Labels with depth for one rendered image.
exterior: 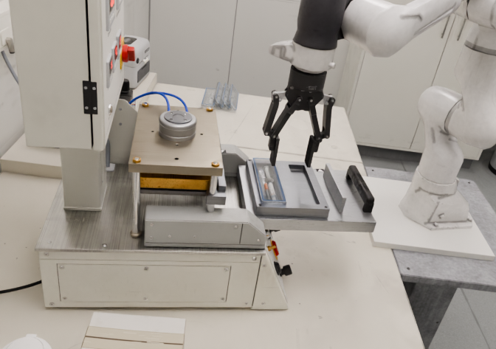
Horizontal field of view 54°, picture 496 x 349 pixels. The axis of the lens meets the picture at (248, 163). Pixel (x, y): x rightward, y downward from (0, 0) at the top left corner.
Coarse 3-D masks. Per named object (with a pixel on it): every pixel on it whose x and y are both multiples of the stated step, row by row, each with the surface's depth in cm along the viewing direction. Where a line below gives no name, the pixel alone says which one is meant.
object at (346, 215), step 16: (240, 176) 118; (320, 176) 123; (336, 176) 116; (240, 192) 116; (336, 192) 113; (352, 192) 118; (336, 208) 111; (352, 208) 112; (272, 224) 106; (288, 224) 106; (304, 224) 107; (320, 224) 107; (336, 224) 108; (352, 224) 108; (368, 224) 109
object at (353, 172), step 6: (348, 168) 122; (354, 168) 120; (348, 174) 122; (354, 174) 118; (360, 174) 118; (354, 180) 118; (360, 180) 116; (360, 186) 114; (366, 186) 114; (360, 192) 114; (366, 192) 112; (366, 198) 110; (372, 198) 110; (366, 204) 110; (372, 204) 110; (366, 210) 111
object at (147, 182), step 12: (144, 180) 97; (156, 180) 97; (168, 180) 97; (180, 180) 98; (192, 180) 98; (204, 180) 98; (144, 192) 98; (156, 192) 98; (168, 192) 99; (180, 192) 99; (192, 192) 99; (204, 192) 100
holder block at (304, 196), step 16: (288, 176) 116; (304, 176) 120; (256, 192) 108; (288, 192) 110; (304, 192) 114; (320, 192) 112; (256, 208) 104; (272, 208) 104; (288, 208) 105; (304, 208) 105; (320, 208) 106
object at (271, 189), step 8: (256, 160) 119; (264, 160) 119; (256, 168) 115; (264, 168) 116; (272, 168) 116; (264, 176) 113; (272, 176) 113; (264, 184) 110; (272, 184) 110; (280, 184) 111; (264, 192) 107; (272, 192) 108; (280, 192) 108; (264, 200) 104; (272, 200) 105; (280, 200) 105
